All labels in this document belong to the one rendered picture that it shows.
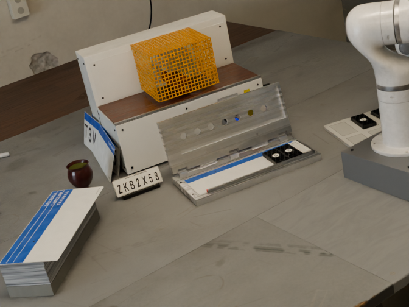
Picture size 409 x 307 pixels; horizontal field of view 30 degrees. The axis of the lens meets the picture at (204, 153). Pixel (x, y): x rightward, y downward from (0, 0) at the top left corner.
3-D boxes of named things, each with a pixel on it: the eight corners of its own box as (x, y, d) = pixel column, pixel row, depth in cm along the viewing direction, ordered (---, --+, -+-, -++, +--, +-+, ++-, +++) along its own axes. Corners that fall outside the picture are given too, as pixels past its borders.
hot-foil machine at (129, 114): (128, 177, 260) (100, 72, 244) (96, 142, 295) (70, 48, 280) (318, 109, 282) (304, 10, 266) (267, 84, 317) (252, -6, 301)
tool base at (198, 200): (196, 206, 231) (195, 196, 230) (173, 183, 249) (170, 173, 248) (321, 159, 244) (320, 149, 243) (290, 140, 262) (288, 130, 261)
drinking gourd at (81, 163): (72, 201, 251) (63, 172, 246) (73, 190, 259) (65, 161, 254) (97, 196, 251) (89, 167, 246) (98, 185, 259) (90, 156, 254)
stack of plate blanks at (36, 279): (54, 295, 202) (42, 262, 198) (10, 298, 205) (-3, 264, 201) (100, 217, 237) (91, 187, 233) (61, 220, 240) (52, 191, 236)
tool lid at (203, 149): (157, 123, 242) (156, 122, 244) (174, 178, 246) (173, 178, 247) (279, 81, 255) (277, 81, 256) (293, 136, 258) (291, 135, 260)
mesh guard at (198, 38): (159, 102, 259) (148, 56, 252) (140, 88, 277) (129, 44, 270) (219, 82, 266) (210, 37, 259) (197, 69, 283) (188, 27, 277)
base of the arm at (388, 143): (451, 136, 221) (447, 77, 214) (409, 162, 211) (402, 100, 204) (400, 125, 236) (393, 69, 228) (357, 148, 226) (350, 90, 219)
